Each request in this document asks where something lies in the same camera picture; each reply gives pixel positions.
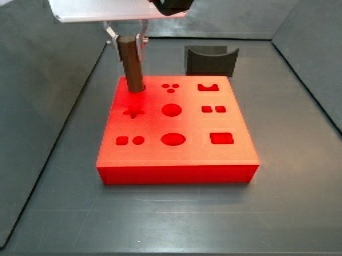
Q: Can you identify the brown hexagon peg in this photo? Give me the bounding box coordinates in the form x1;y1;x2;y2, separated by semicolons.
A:
116;36;146;93

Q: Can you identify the dark grey curved holder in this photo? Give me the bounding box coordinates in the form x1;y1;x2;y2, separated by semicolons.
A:
185;46;239;77

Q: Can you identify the red shape sorter block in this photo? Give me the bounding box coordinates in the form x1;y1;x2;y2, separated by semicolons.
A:
96;76;259;185

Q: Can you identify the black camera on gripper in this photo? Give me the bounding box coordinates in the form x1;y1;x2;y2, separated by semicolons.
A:
148;0;194;16

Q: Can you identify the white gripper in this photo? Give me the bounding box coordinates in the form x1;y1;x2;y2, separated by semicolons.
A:
48;0;187;61

